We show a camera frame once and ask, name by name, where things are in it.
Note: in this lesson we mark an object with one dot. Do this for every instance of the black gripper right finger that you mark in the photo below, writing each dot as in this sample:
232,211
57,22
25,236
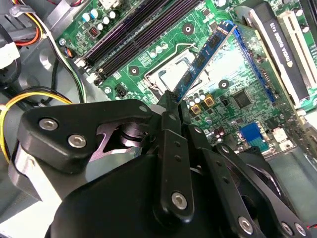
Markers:
223,178

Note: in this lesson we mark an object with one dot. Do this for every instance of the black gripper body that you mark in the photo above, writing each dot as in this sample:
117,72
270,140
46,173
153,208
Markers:
111,210

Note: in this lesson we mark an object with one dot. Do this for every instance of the blue RAM stick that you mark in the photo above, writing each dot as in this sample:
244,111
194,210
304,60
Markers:
203,59

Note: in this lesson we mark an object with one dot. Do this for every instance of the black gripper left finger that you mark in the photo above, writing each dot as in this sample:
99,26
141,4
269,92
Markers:
104,111

